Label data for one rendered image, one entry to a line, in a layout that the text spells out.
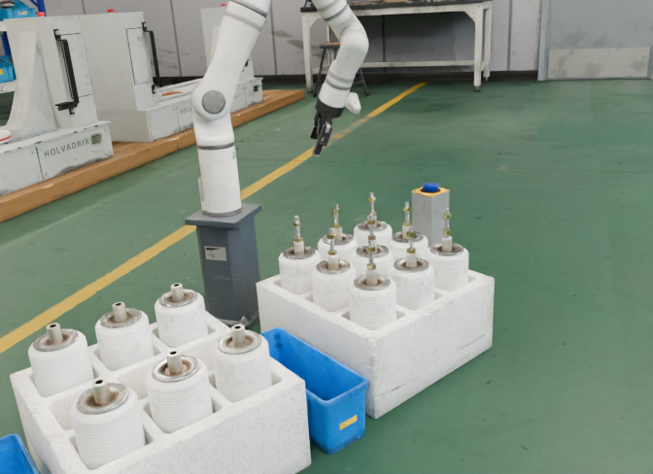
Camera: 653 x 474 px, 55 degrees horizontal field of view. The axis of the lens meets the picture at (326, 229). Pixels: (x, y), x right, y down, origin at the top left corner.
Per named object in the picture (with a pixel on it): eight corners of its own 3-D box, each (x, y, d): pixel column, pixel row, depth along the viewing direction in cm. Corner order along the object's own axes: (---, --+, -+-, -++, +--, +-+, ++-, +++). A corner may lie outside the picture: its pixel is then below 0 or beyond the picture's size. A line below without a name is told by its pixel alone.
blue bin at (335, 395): (242, 390, 137) (236, 343, 133) (283, 371, 143) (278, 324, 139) (328, 460, 115) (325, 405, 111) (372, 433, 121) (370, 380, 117)
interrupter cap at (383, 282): (345, 284, 127) (345, 281, 127) (373, 273, 132) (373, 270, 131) (370, 295, 122) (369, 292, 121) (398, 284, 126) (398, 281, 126)
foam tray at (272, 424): (29, 454, 121) (9, 374, 115) (209, 376, 143) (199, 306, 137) (99, 589, 92) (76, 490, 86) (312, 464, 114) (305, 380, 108)
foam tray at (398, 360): (262, 350, 153) (255, 283, 147) (375, 297, 177) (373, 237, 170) (375, 421, 125) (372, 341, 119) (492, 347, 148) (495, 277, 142)
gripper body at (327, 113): (318, 87, 169) (307, 118, 175) (320, 101, 163) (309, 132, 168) (343, 94, 171) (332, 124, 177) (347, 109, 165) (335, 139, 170)
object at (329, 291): (345, 355, 135) (341, 279, 129) (308, 346, 140) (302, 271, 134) (366, 335, 143) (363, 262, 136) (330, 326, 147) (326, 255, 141)
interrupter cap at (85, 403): (69, 399, 94) (68, 395, 94) (119, 380, 98) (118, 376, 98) (85, 423, 89) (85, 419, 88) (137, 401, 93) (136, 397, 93)
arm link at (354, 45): (352, 95, 161) (349, 81, 168) (374, 40, 153) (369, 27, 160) (326, 87, 160) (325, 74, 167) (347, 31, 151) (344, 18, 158)
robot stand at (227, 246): (198, 324, 167) (184, 219, 157) (225, 301, 180) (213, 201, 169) (248, 331, 162) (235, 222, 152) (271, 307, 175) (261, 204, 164)
